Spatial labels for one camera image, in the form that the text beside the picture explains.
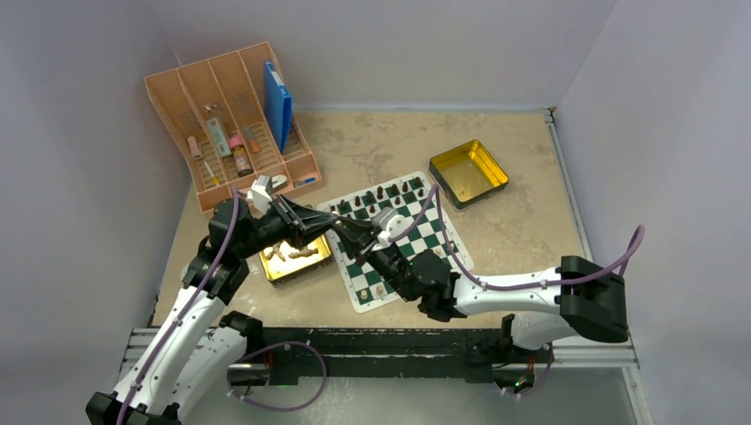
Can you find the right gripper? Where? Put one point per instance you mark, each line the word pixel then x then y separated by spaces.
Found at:
pixel 357 234

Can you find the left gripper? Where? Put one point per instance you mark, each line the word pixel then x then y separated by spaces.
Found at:
pixel 302 224

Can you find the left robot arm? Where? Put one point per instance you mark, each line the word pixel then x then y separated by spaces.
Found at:
pixel 198 341

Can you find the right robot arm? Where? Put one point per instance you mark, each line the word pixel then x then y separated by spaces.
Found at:
pixel 576 298

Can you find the gold tin with pieces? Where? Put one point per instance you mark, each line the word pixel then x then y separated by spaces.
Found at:
pixel 283 263

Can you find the green white chess board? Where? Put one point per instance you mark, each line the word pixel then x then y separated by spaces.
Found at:
pixel 363 205

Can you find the white stapler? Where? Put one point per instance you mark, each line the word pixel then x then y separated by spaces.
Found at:
pixel 278 182

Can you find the pink cap bottle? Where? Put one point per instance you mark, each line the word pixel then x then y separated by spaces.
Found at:
pixel 240 156

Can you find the blue folder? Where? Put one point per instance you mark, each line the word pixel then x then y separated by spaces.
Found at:
pixel 277 105

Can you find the pink eraser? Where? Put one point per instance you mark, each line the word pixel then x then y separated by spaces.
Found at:
pixel 195 150

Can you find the empty gold tin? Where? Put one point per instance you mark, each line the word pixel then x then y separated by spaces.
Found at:
pixel 468 174

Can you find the pink desk organizer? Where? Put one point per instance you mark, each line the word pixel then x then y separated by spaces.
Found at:
pixel 229 87

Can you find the grey green box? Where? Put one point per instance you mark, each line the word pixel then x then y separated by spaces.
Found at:
pixel 219 136

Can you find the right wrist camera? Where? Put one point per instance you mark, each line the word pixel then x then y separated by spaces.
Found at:
pixel 388 223

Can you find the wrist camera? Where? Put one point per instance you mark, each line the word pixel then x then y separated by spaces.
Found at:
pixel 388 223
pixel 259 196

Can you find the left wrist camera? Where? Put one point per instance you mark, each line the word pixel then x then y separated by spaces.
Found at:
pixel 259 196

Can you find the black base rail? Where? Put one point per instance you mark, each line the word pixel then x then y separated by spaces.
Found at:
pixel 472 354

